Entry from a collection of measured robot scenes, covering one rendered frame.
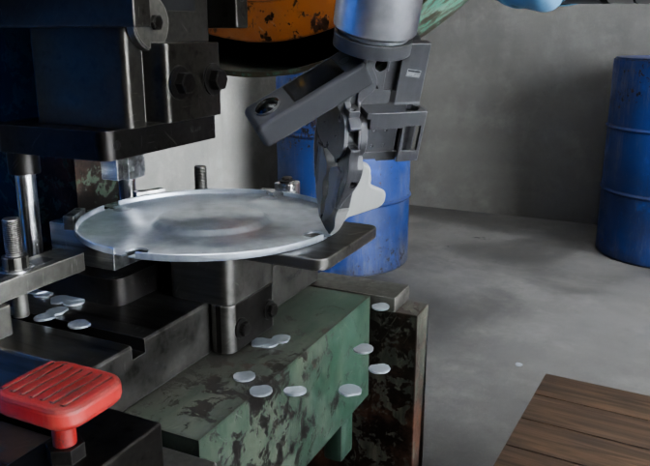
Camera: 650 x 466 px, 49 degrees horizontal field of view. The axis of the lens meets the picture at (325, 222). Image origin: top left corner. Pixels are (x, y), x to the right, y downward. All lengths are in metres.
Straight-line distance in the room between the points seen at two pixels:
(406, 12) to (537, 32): 3.38
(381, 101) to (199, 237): 0.23
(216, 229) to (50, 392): 0.31
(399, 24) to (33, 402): 0.40
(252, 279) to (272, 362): 0.09
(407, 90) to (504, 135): 3.39
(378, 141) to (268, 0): 0.49
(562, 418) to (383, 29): 0.87
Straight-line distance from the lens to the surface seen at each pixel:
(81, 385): 0.51
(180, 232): 0.76
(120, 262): 0.82
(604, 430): 1.32
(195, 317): 0.77
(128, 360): 0.70
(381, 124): 0.67
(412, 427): 1.05
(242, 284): 0.78
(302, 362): 0.81
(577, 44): 3.97
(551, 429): 1.30
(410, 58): 0.67
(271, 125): 0.64
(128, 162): 0.85
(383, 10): 0.62
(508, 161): 4.08
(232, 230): 0.76
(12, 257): 0.78
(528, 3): 0.57
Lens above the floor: 0.99
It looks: 15 degrees down
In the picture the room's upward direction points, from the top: straight up
